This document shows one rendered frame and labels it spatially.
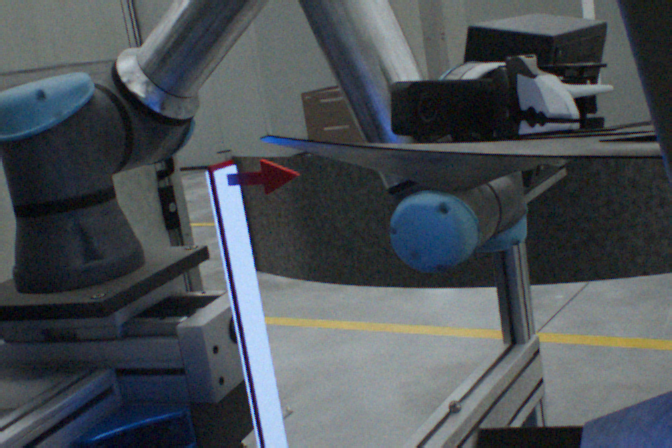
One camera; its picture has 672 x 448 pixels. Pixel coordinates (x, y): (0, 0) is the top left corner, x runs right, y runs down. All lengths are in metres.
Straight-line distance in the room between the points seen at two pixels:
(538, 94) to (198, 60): 0.51
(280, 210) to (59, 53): 0.82
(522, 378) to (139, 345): 0.45
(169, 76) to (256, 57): 9.13
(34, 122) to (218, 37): 0.23
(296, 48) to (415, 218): 10.01
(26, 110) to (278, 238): 1.87
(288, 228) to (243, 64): 7.64
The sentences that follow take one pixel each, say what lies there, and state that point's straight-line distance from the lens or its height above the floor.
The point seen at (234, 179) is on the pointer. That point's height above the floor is 1.18.
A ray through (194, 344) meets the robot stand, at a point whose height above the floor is 0.97.
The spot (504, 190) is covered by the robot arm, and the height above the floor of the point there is 1.09.
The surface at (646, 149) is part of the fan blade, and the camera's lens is 0.42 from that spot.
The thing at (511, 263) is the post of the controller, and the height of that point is 0.97.
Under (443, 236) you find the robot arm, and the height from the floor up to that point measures 1.08.
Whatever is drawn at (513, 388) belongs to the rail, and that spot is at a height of 0.83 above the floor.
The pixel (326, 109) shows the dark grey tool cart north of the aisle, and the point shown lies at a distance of 7.42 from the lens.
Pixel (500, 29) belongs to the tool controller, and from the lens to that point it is 1.10.
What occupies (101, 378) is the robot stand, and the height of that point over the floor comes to 0.94.
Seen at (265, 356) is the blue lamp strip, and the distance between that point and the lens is 0.63.
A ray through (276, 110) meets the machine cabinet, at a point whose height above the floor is 0.62.
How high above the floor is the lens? 1.26
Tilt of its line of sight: 12 degrees down
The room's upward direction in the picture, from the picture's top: 9 degrees counter-clockwise
